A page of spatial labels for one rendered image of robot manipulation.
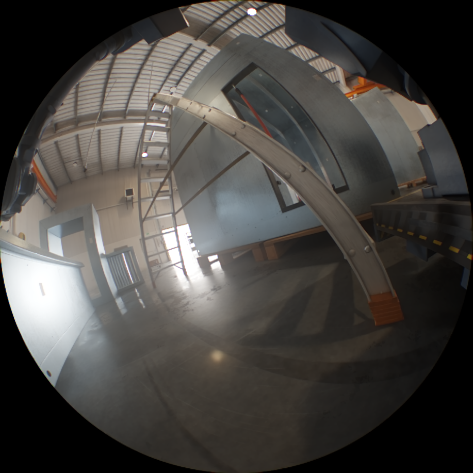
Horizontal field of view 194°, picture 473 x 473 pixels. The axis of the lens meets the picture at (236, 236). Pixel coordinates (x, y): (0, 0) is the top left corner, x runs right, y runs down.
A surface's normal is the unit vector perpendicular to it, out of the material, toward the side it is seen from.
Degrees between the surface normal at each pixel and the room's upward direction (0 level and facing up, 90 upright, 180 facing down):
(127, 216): 90
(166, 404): 0
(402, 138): 90
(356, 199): 90
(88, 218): 90
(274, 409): 0
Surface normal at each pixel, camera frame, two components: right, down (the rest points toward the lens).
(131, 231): 0.67, -0.22
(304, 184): -0.66, 0.21
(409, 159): -0.86, 0.31
